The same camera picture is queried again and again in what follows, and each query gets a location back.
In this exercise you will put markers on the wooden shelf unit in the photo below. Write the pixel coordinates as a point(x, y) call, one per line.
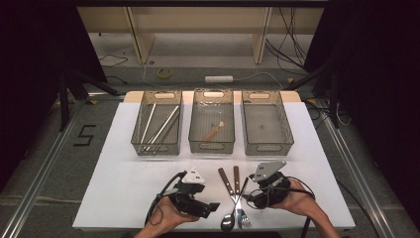
point(198, 20)

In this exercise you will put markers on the white table mat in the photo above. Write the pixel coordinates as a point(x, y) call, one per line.
point(112, 152)

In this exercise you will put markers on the yellow tape roll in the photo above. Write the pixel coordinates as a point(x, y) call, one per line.
point(164, 73)

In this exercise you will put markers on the metal chopstick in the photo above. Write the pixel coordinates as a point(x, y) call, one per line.
point(167, 132)
point(152, 140)

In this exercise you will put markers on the white chopstick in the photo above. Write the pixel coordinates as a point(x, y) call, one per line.
point(162, 129)
point(149, 121)

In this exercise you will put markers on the person's left hand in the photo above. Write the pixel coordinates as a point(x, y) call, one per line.
point(168, 214)

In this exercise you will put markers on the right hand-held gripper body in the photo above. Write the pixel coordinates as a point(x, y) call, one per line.
point(269, 168)

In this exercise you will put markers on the white power strip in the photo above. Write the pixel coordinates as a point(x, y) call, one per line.
point(219, 79)

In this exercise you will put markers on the grey translucent plastic bin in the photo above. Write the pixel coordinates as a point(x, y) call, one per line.
point(158, 95)
point(212, 109)
point(265, 124)

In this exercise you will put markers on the person's right hand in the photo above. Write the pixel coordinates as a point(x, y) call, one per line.
point(302, 200)

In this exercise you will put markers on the black metal stand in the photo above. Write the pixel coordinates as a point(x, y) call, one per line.
point(333, 99)
point(64, 99)

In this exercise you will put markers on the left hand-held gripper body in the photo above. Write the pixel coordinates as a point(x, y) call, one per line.
point(193, 177)

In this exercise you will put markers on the metal floor rail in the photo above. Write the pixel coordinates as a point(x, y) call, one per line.
point(39, 185)
point(350, 165)

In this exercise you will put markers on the black curtain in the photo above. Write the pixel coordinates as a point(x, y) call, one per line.
point(379, 82)
point(29, 66)

